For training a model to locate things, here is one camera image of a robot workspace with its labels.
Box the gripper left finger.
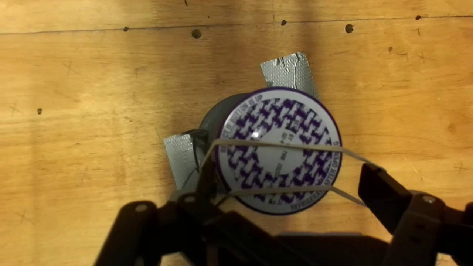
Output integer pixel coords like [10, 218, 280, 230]
[94, 152, 307, 266]

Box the beige rubber band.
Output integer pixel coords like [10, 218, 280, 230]
[180, 139, 387, 207]

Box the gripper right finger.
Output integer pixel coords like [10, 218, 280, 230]
[358, 163, 473, 266]

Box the silver duct tape strip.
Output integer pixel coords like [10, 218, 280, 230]
[163, 130, 207, 191]
[260, 52, 319, 99]

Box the jar with purple patterned lid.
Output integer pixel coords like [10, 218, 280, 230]
[200, 87, 343, 215]

